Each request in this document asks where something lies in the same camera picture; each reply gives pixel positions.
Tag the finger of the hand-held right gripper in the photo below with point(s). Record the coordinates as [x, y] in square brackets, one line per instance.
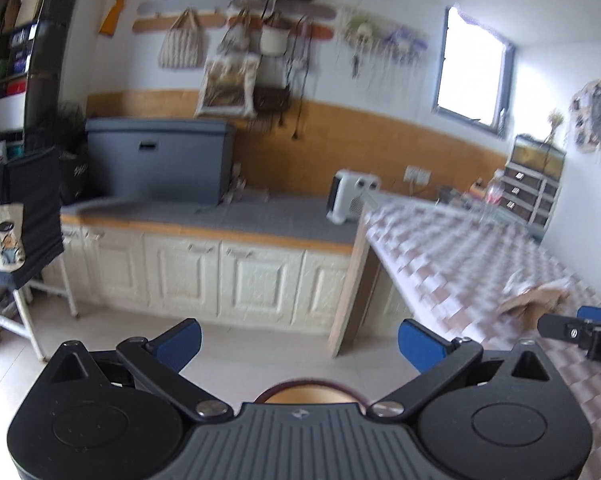
[600, 313]
[560, 329]

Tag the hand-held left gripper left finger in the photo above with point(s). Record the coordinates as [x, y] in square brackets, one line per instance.
[180, 345]

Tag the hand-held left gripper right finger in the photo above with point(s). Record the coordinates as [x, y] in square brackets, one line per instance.
[420, 345]

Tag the clear plastic wrapper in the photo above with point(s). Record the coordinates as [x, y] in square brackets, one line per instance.
[520, 282]

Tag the dark brown shoulder bag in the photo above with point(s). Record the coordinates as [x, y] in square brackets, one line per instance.
[271, 100]

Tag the white cabinet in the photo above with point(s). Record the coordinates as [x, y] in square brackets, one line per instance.
[180, 275]

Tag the checkered table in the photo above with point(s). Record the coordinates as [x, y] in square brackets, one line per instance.
[470, 260]

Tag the drawer organiser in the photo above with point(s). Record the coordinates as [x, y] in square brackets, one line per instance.
[530, 195]

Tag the water bottle with red label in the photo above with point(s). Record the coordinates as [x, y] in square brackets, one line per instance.
[495, 187]

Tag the white space heater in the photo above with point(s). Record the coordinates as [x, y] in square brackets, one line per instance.
[353, 197]

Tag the glass fish tank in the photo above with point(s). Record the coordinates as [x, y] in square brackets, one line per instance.
[537, 155]

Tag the grey storage box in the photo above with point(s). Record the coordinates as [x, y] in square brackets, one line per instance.
[158, 160]

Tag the dried flower vase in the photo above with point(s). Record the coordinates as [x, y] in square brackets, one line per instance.
[556, 127]

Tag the folding chair with bag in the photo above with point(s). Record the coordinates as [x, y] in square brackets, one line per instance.
[35, 210]

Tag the black printed bag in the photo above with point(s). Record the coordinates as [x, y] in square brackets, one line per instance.
[75, 175]

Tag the cartoon print tote bag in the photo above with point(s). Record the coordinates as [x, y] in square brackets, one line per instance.
[8, 240]

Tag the printed canvas tote bag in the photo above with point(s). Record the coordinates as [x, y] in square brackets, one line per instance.
[228, 87]

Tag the window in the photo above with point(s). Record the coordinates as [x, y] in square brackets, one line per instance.
[473, 70]

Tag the crochet tote bag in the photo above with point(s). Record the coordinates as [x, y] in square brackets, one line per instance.
[180, 45]

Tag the purple plush toy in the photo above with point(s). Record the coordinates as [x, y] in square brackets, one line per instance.
[405, 41]

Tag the grey cloth bag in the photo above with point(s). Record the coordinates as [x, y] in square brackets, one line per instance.
[233, 40]

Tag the green plush toy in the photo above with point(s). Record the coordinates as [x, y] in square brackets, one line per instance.
[364, 31]

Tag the white bucket bag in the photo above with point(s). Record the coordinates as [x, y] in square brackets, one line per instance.
[275, 37]

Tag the black shelving rack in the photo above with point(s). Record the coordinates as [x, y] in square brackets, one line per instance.
[25, 50]

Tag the wall socket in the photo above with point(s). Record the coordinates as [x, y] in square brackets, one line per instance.
[417, 174]

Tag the photo collage wall board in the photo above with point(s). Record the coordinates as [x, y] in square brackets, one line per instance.
[597, 115]

